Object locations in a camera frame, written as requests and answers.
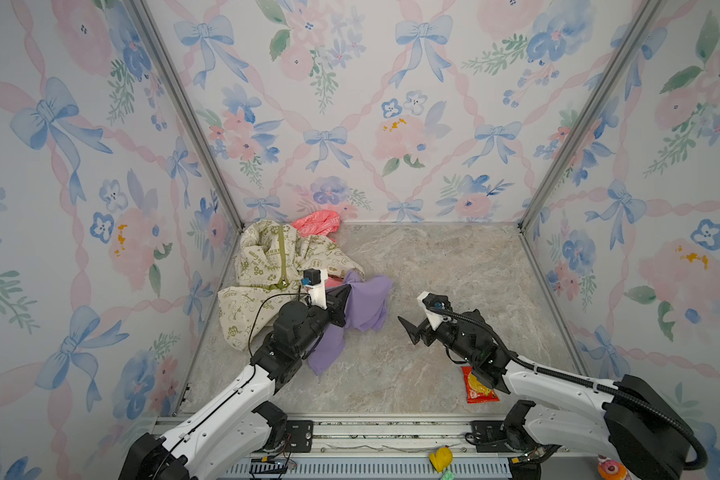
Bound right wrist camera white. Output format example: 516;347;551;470
417;291;452;331

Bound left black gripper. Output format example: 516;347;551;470
292;283;348;360

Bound cream green patterned cloth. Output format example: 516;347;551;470
218;220;364;351

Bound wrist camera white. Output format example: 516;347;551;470
302;268;329;309
417;291;452;331

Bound right aluminium corner post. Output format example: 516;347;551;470
518;0;666;235

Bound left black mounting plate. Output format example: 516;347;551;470
267;420;315;453

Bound purple cloth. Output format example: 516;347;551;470
307;270;393;375

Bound red snack packet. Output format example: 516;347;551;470
461;366;500;404

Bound left aluminium corner post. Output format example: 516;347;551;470
124;0;244;233

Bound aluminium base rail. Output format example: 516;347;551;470
137;412;583;480

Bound pink cloth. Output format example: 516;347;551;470
291;210;341;238

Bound aluminium corner post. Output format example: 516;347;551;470
518;0;666;235
124;0;244;233

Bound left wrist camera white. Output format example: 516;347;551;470
302;268;329;309

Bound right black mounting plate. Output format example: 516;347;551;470
464;420;513;453

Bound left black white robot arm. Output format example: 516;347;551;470
119;285;351;479

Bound yellow rubber duck toy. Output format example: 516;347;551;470
429;446;453;474

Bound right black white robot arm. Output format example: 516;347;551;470
400;313;709;479

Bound colourful toy bottom right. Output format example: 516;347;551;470
597;456;631;480

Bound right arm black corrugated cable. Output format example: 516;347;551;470
437;307;710;473

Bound black mounting plate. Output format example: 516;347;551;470
267;420;315;453
464;420;513;453

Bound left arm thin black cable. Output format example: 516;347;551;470
247;290;307;361

